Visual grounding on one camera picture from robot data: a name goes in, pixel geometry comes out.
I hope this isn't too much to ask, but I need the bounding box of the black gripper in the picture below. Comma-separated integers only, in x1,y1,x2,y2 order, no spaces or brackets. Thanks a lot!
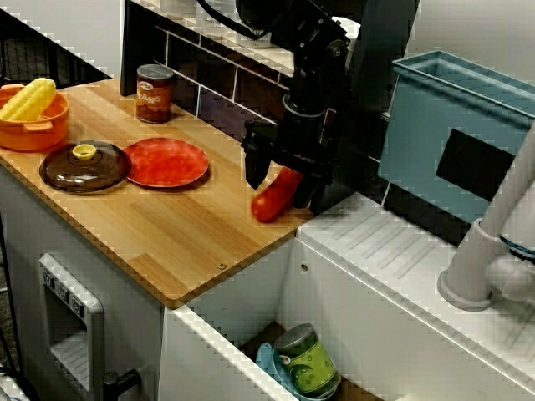
241,94,339,216

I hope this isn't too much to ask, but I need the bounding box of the red toy sausage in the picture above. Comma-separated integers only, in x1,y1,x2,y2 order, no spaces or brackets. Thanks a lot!
250,165,304,223

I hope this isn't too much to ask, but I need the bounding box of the brown lid yellow knob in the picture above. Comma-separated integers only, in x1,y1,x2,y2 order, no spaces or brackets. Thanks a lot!
38,140,133,195

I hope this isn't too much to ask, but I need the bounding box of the dark tile backsplash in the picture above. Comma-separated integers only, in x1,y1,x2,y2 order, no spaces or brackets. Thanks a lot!
137,24,465,248

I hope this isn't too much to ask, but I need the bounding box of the red toy plate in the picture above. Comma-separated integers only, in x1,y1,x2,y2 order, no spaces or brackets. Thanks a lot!
121,137,210,188

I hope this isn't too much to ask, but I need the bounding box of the cream shelf ledge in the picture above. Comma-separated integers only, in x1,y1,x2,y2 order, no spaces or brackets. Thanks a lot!
137,0,348,99

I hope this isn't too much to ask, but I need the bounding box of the white lidded plastic jar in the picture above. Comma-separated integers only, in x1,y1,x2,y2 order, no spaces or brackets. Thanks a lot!
233,24,273,50
332,17,361,43

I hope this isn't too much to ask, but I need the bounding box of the teal plastic bin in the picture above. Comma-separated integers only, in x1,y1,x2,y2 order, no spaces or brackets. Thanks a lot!
377,49,535,226

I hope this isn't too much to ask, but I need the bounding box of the brown toy bean can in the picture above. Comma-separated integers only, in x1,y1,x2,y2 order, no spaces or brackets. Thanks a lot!
135,63,175,125

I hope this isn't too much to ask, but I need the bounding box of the white toy sink unit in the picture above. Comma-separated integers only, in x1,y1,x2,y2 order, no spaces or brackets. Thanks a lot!
160,191,535,401

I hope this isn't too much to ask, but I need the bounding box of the clear lidded plastic jar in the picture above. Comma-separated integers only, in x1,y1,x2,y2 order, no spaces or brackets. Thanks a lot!
195,0,237,31

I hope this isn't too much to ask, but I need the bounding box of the green toy can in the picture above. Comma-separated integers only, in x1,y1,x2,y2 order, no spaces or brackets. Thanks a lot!
273,322,342,398

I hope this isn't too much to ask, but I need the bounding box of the white toy kitchen cabinet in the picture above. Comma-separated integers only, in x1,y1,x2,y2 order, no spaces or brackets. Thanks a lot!
0,160,168,401

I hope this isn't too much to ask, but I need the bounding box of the grey toy faucet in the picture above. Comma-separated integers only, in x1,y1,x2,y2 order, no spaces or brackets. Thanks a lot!
436,120,535,312

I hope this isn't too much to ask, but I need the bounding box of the grey dispenser panel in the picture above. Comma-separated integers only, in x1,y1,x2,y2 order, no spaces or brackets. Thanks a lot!
36,252,105,401

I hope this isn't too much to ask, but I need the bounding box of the orange toy pot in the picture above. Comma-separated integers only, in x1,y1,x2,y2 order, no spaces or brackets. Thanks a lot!
0,83,70,152

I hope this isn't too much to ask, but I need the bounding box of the yellow toy corn cob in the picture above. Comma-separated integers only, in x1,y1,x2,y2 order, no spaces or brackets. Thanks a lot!
0,77,57,123

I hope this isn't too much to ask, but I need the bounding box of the dark grey frame post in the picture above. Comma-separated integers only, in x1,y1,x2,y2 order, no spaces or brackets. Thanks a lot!
312,0,421,216
120,0,143,98

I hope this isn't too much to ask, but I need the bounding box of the black cabinet handle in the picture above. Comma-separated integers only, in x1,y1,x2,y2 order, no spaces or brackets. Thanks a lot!
102,368,142,400

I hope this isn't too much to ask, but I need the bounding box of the black wire rack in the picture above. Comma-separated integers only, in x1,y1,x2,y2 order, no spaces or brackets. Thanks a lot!
0,36,110,83

